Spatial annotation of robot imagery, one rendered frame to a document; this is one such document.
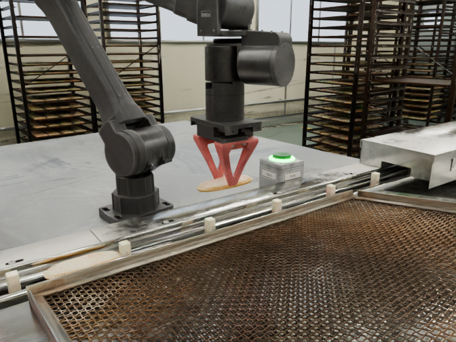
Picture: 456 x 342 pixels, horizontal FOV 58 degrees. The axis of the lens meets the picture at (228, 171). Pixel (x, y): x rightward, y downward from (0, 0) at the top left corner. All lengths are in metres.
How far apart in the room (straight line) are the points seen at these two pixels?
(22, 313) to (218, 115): 0.34
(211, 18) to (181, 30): 5.04
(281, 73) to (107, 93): 0.34
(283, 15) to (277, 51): 6.11
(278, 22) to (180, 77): 1.85
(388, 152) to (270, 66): 0.50
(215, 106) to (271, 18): 5.92
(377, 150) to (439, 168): 0.13
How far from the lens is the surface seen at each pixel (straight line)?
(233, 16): 0.59
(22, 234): 0.80
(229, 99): 0.59
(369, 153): 1.01
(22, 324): 0.43
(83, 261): 0.58
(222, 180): 0.64
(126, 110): 0.75
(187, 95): 5.69
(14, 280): 0.56
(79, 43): 0.81
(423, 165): 0.94
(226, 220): 0.69
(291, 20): 6.75
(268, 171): 0.88
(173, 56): 5.56
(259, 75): 0.55
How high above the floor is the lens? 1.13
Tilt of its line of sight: 17 degrees down
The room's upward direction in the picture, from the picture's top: straight up
